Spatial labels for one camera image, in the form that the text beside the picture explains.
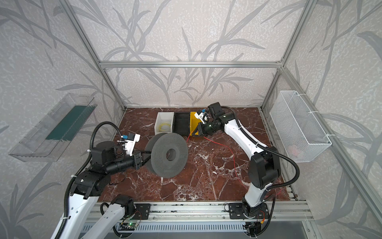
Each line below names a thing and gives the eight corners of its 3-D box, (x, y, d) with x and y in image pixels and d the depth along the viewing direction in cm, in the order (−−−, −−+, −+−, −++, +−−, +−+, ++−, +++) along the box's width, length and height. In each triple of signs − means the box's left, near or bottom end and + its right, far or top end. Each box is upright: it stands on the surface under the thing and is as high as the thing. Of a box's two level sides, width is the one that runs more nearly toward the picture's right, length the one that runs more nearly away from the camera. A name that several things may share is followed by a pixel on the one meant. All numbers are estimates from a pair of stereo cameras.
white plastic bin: (155, 136, 105) (152, 130, 99) (159, 118, 116) (157, 112, 110) (172, 136, 105) (171, 130, 99) (175, 118, 116) (174, 112, 110)
